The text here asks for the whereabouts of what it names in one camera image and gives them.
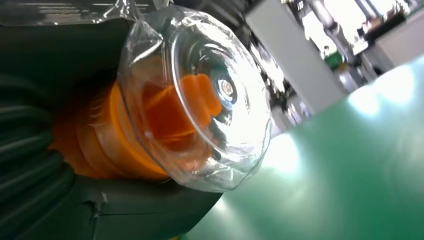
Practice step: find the orange bottle with clear cap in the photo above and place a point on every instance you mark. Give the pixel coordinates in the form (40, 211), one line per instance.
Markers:
(185, 109)

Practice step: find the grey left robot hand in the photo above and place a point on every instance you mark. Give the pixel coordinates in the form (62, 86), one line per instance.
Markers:
(139, 212)

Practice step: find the white wheeled robot body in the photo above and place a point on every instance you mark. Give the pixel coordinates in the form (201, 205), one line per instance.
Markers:
(291, 56)

